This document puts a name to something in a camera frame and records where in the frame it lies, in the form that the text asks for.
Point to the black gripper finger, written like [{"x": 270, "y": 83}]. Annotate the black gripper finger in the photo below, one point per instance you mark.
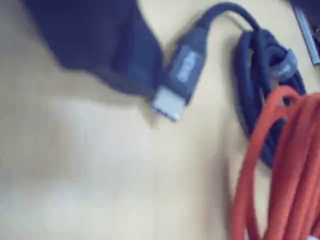
[{"x": 95, "y": 37}]

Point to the grey metal USB hub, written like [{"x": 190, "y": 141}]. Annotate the grey metal USB hub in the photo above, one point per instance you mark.
[{"x": 307, "y": 40}]

